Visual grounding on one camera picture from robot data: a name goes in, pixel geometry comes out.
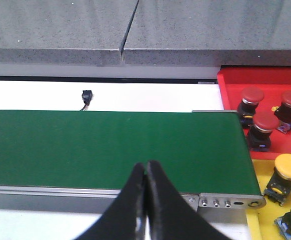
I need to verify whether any aluminium conveyor side rail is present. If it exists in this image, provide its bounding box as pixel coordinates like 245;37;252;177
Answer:
0;185;121;199

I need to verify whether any black sensor with cable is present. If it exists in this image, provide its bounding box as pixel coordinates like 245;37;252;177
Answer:
80;90;93;111

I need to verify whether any grey stone slab left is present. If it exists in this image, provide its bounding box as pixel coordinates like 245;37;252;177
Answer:
0;0;138;66

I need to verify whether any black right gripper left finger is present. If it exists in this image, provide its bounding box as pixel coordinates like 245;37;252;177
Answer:
77;163;146;240

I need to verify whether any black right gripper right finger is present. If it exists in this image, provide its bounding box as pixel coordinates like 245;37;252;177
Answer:
146;160;229;240

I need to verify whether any red mushroom push button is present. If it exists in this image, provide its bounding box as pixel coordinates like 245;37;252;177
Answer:
246;111;279;152
274;90;291;134
237;86;265;129

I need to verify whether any yellow plastic tray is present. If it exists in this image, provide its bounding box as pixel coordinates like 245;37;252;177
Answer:
245;159;291;240

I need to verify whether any red plastic tray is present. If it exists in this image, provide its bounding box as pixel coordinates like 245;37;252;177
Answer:
217;67;291;160

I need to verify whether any green conveyor belt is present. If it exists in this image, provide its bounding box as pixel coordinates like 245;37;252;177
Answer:
0;110;260;195

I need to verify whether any grey stone slab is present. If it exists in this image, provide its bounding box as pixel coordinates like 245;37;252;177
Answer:
123;0;291;67
0;0;138;66

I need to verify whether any grey stone slab right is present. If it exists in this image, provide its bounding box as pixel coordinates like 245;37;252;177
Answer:
123;0;291;67

